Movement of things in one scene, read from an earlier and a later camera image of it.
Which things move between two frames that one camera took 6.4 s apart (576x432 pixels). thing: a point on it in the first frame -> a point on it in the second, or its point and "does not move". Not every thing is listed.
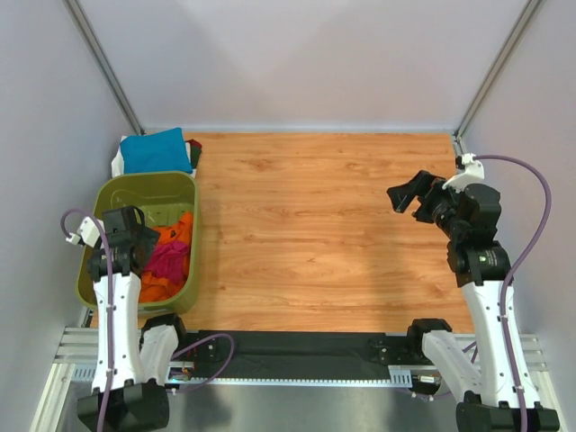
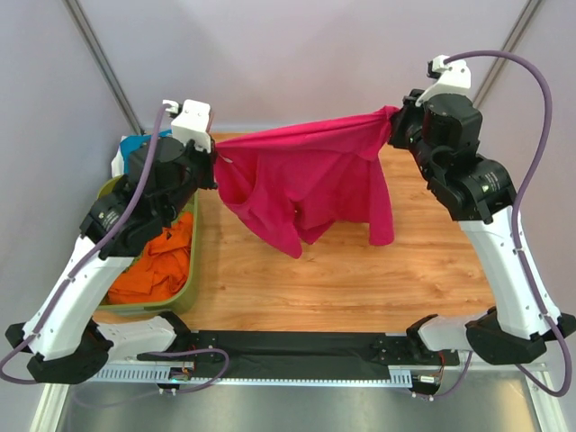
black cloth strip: [296, 355] does not move
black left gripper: [147, 237] -> [210, 159]
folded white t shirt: [117, 165] does not move
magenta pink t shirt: [168, 259] -> [299, 182]
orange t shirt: [153, 286] does not move
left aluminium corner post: [103, 64] does not move
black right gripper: [422, 184] -> [400, 117]
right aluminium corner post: [484, 87] does not move
